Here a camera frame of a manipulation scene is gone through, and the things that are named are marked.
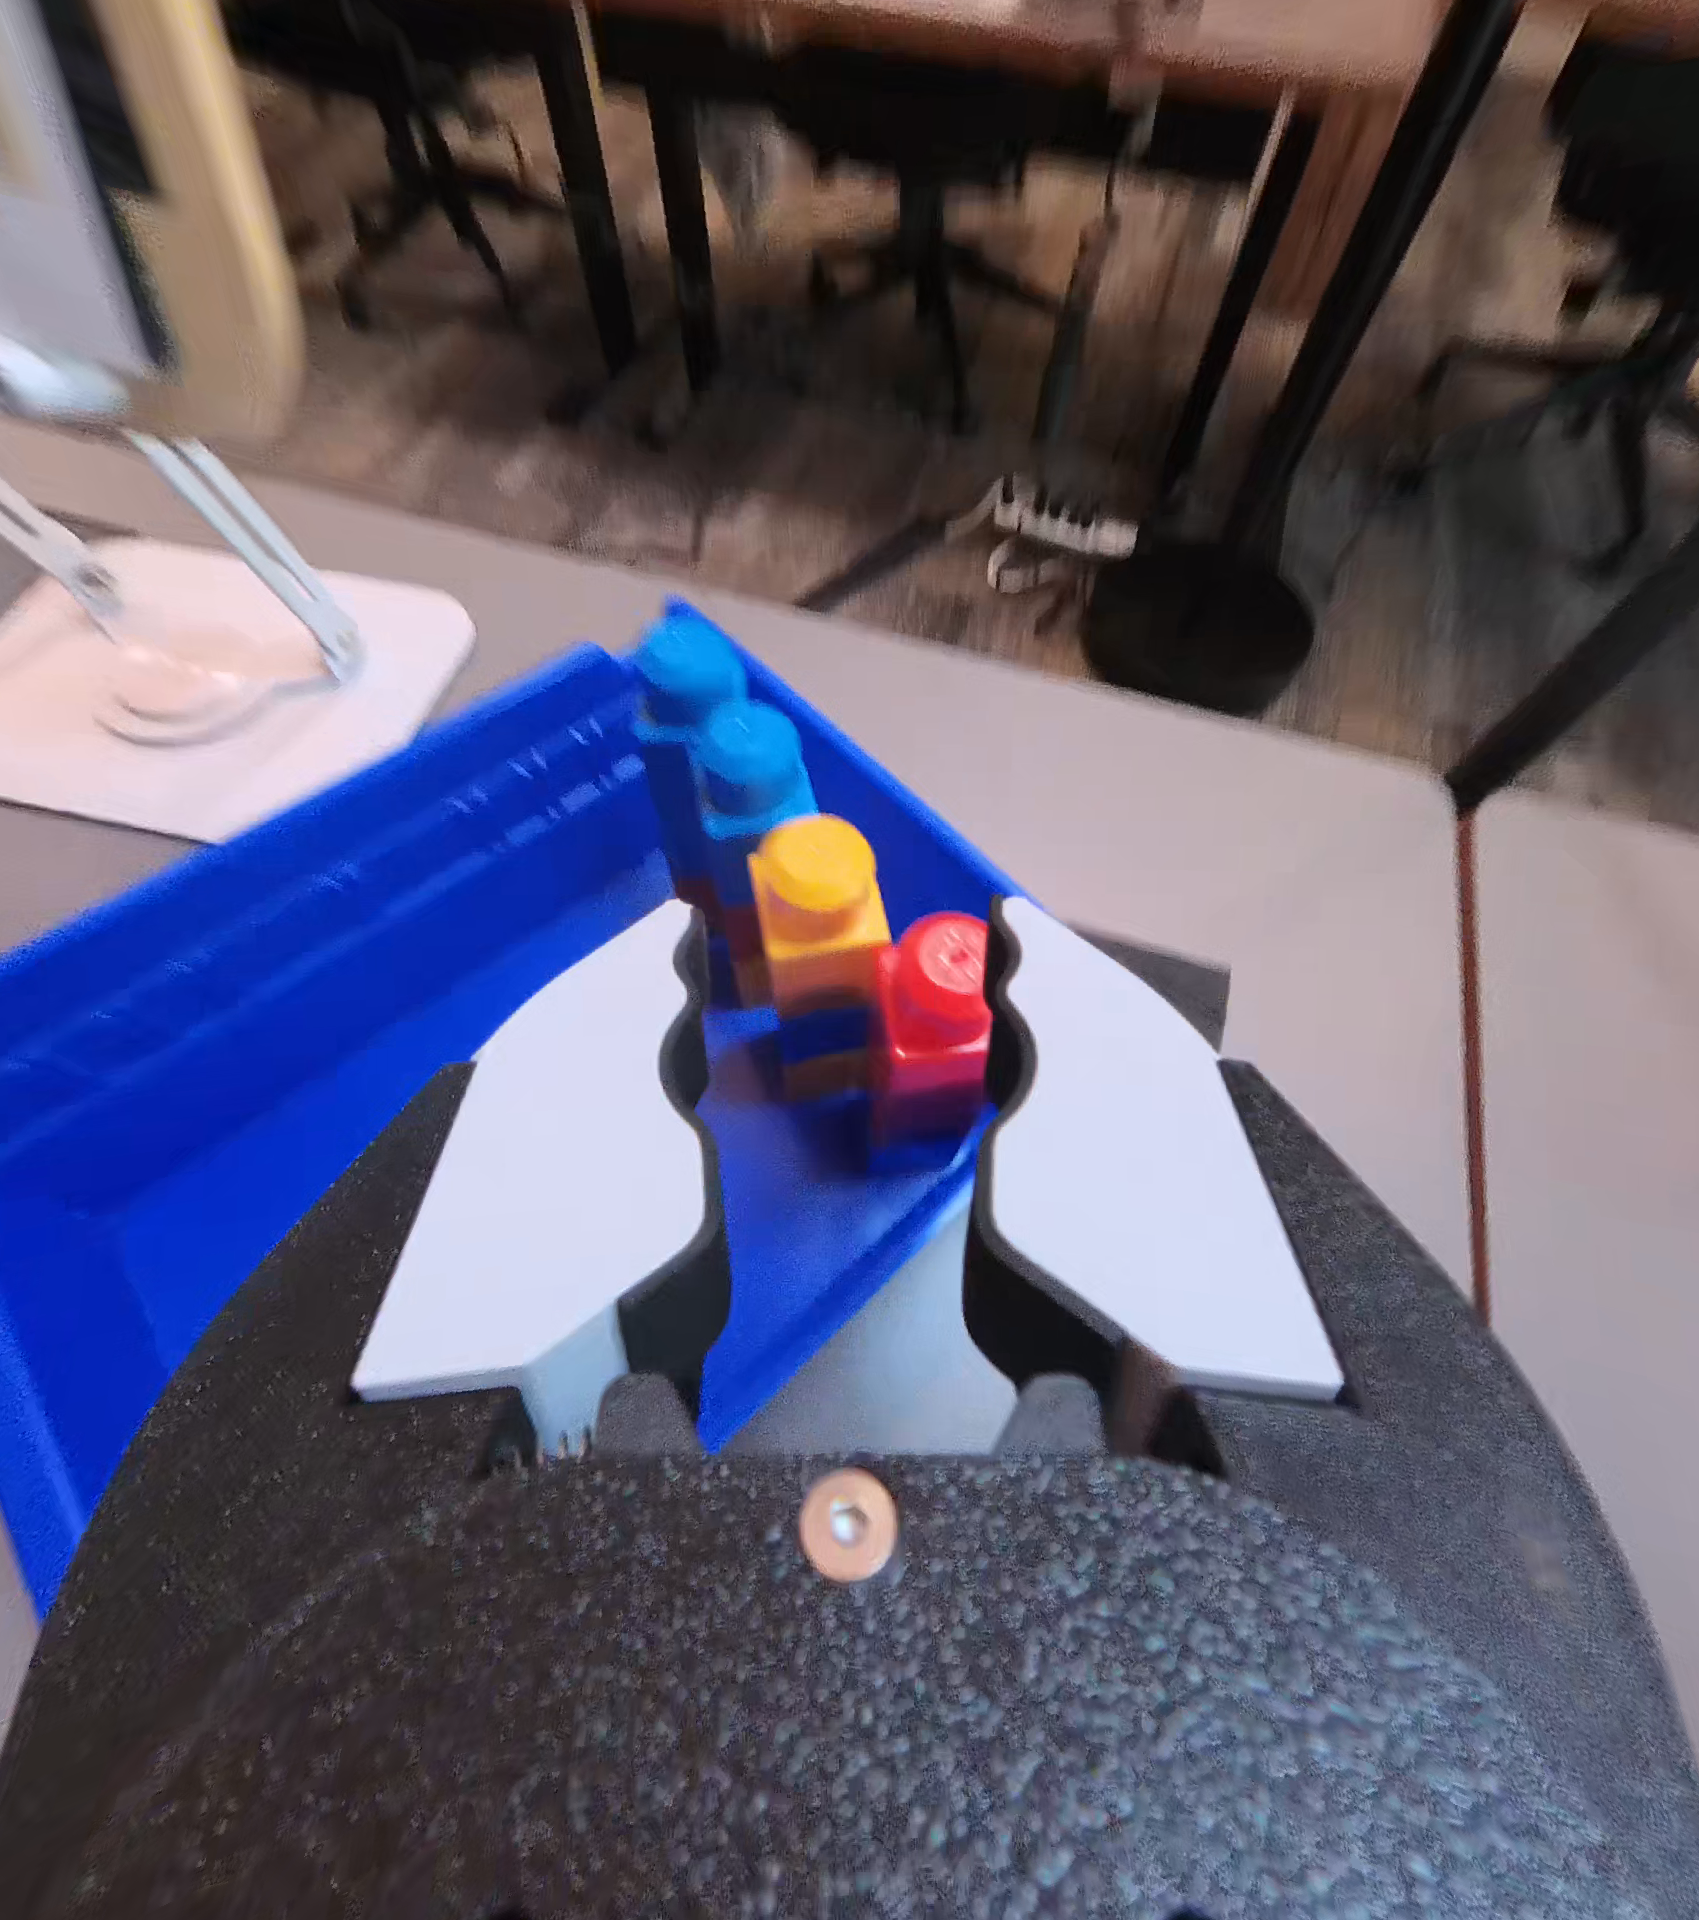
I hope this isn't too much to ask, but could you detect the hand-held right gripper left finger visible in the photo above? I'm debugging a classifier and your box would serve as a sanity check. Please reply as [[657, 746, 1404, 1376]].
[[348, 891, 738, 1409]]

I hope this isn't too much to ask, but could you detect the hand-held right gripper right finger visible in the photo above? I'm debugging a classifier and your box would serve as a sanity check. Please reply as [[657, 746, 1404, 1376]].
[[966, 891, 1353, 1424]]

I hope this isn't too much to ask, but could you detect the blue plastic bin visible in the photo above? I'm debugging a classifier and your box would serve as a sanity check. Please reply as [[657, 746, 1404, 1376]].
[[0, 596, 1031, 1613]]

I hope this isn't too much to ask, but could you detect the white tablet stand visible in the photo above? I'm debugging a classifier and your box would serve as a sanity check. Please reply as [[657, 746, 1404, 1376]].
[[0, 338, 476, 846]]

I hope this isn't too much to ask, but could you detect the black round floor base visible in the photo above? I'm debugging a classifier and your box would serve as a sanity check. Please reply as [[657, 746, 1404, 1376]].
[[1078, 530, 1319, 715]]

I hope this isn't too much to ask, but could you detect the white power strip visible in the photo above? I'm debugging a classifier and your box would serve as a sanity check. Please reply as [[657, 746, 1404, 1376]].
[[991, 472, 1144, 589]]

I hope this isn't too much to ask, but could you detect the black metal pole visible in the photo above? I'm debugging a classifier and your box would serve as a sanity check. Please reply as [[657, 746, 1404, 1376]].
[[1447, 430, 1699, 811]]

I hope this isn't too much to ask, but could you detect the black office chair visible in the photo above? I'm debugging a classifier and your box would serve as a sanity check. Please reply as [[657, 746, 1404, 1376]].
[[1391, 44, 1699, 579]]

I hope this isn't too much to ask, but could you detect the wooden desk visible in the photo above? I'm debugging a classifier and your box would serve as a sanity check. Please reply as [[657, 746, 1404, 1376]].
[[536, 0, 1699, 557]]

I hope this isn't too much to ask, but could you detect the reddish brown cable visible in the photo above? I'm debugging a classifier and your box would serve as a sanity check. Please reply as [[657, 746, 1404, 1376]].
[[1457, 811, 1498, 1332]]

